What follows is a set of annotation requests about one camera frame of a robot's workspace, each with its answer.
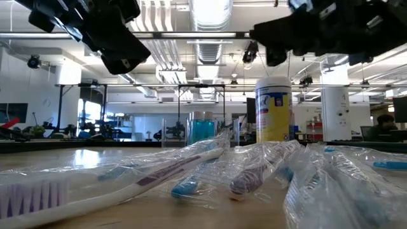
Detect black computer monitor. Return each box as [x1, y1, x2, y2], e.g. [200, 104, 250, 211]
[0, 102, 29, 124]
[392, 97, 407, 123]

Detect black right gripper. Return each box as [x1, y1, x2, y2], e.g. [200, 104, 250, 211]
[249, 6, 383, 68]

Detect red object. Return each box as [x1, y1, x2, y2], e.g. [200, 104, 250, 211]
[0, 116, 20, 130]

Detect green potted plant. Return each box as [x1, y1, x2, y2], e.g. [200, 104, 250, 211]
[31, 125, 46, 138]

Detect black aluminium table frame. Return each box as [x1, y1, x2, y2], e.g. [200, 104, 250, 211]
[0, 139, 407, 154]

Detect person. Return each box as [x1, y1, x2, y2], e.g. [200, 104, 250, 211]
[368, 113, 402, 142]

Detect blue mouthwash bottle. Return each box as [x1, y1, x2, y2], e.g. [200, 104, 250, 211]
[189, 110, 206, 146]
[203, 110, 216, 141]

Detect black upright panel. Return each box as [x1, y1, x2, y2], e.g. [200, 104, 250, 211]
[246, 97, 257, 124]

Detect black background rig frame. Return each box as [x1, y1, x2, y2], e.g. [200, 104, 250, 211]
[55, 83, 227, 141]

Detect white round column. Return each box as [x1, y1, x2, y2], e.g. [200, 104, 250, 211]
[321, 65, 350, 142]

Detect yellow white wipes canister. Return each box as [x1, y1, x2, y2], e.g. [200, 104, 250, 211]
[254, 76, 294, 143]

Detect silver ceiling air duct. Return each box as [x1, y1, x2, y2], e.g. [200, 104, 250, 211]
[189, 0, 235, 66]

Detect black ceiling spotlight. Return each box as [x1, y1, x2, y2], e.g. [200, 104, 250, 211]
[242, 40, 259, 64]
[298, 75, 314, 88]
[27, 55, 41, 69]

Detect black LED light bar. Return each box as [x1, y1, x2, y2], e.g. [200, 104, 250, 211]
[0, 31, 255, 40]

